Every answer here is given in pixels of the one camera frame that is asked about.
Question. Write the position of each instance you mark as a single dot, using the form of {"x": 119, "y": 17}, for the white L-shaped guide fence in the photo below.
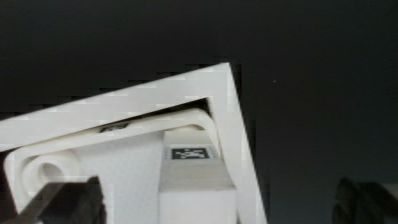
{"x": 205, "y": 84}

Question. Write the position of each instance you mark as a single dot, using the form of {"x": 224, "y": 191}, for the white desk leg with tag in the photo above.
{"x": 198, "y": 191}

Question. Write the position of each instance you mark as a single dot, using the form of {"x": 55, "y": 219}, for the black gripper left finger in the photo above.
{"x": 66, "y": 204}

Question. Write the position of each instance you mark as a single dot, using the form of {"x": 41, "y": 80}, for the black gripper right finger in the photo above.
{"x": 366, "y": 203}

